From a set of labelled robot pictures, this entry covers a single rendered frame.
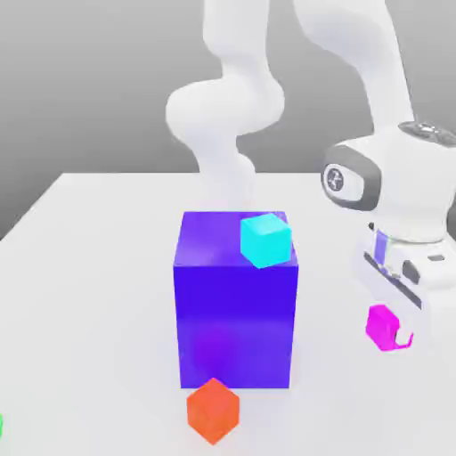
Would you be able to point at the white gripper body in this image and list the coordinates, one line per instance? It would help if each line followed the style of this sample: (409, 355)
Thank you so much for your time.
(386, 290)

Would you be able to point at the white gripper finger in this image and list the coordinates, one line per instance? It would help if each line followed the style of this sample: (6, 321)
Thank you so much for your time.
(402, 335)

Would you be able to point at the small magenta cube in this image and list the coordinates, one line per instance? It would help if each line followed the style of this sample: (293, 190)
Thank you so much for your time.
(381, 326)

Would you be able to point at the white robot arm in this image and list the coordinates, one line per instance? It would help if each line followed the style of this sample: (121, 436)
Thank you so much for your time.
(228, 107)

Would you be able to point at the small cyan cube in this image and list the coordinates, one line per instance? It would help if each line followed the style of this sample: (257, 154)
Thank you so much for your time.
(265, 240)

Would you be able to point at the small orange cube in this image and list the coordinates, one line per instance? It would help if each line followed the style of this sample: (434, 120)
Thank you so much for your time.
(213, 411)

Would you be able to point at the large purple box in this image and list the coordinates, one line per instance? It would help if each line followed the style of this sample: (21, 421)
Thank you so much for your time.
(235, 313)

